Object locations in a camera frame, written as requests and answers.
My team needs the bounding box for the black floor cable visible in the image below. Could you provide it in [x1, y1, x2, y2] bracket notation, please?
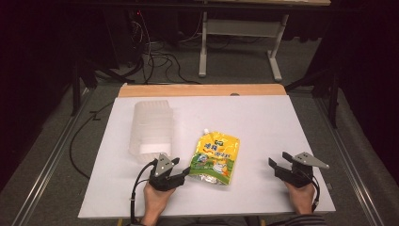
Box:
[69, 102, 115, 181]

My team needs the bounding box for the tangle of floor cables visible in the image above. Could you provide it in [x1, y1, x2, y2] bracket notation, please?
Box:
[127, 8, 202, 86]

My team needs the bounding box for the person's right hand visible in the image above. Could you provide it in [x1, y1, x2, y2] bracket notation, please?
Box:
[283, 180, 316, 217]

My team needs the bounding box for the yellow spouted pouch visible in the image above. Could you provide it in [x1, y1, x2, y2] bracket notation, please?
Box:
[188, 128, 241, 186]

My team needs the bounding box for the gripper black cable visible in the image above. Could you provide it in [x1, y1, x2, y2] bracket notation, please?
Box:
[129, 158, 158, 226]
[309, 173, 322, 213]

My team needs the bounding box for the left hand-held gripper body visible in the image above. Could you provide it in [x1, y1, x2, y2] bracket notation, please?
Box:
[148, 153, 186, 192]

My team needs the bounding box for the metal floor rail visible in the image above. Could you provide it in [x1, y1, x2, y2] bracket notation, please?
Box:
[11, 89, 95, 226]
[314, 96, 379, 226]

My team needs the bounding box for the person's left hand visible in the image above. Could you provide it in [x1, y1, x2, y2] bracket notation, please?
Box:
[142, 181, 177, 224]

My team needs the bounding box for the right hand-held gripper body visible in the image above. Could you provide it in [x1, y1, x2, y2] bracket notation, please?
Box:
[275, 152, 330, 189]

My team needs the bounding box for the black metal stand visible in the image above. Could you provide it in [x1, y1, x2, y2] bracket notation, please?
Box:
[284, 67, 342, 130]
[70, 57, 99, 118]

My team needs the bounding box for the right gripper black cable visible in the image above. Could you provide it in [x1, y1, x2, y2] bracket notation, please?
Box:
[309, 173, 322, 213]

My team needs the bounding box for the white table mat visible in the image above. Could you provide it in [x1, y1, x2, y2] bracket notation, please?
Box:
[77, 94, 337, 219]

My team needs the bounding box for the clear plastic container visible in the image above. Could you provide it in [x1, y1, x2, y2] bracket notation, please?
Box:
[128, 99, 174, 164]

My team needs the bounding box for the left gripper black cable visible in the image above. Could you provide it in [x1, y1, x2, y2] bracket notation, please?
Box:
[129, 158, 158, 226]

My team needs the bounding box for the white table frame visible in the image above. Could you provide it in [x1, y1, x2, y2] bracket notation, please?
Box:
[194, 0, 332, 83]

